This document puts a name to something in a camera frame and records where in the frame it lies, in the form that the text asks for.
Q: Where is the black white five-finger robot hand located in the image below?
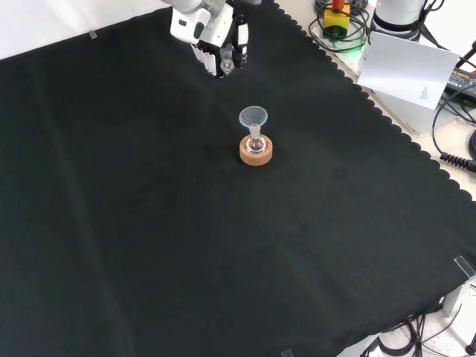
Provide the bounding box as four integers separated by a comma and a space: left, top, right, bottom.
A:
190, 3, 251, 80

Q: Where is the clear plastic funnel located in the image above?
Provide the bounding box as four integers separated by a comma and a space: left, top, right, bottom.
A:
238, 106, 270, 132

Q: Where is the yellow stop button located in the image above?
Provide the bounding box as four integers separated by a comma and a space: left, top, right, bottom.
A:
321, 0, 352, 40

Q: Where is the clear round-bottom flask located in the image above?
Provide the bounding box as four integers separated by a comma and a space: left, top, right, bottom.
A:
245, 124, 266, 155

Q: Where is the pale white board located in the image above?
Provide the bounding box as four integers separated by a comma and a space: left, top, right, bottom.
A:
356, 30, 461, 112

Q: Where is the black bench cloth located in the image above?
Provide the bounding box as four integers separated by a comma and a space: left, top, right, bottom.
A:
0, 0, 476, 357

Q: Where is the black power adapter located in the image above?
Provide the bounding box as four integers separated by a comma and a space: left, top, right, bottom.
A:
443, 68, 476, 96

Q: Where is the black tripod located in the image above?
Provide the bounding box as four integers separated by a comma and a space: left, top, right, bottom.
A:
454, 39, 476, 71

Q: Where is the black stop button cable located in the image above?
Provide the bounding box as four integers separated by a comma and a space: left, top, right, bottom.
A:
307, 0, 373, 52

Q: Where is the brown cork ring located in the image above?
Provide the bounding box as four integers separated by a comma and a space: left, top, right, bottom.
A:
239, 135, 275, 167

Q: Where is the black cable with ribbed plug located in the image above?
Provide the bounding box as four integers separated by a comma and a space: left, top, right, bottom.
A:
431, 92, 476, 173

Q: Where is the black floor cable bundle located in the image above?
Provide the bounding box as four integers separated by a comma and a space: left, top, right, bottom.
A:
366, 308, 476, 357

